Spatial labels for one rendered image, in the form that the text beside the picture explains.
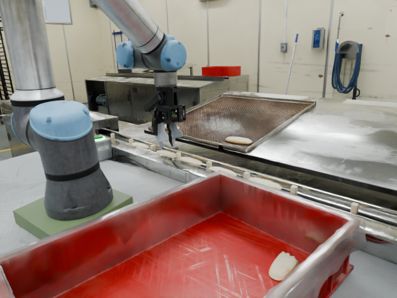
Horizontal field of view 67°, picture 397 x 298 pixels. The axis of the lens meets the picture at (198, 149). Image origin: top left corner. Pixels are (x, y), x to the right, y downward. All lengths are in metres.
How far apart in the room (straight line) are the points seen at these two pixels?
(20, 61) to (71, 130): 0.21
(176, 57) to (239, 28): 4.66
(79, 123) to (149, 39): 0.26
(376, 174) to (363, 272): 0.30
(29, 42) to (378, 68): 4.12
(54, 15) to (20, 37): 7.70
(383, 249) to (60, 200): 0.63
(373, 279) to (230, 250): 0.24
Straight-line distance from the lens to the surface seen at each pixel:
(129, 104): 5.00
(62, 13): 8.57
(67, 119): 0.65
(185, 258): 0.60
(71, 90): 8.52
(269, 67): 5.09
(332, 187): 0.93
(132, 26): 0.76
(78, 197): 0.70
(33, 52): 0.78
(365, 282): 0.60
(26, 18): 0.78
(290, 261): 0.59
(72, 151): 0.67
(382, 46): 4.48
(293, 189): 0.77
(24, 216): 0.79
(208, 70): 4.74
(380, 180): 0.83
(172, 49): 0.79
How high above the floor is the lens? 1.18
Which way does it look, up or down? 17 degrees down
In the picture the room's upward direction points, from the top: 2 degrees counter-clockwise
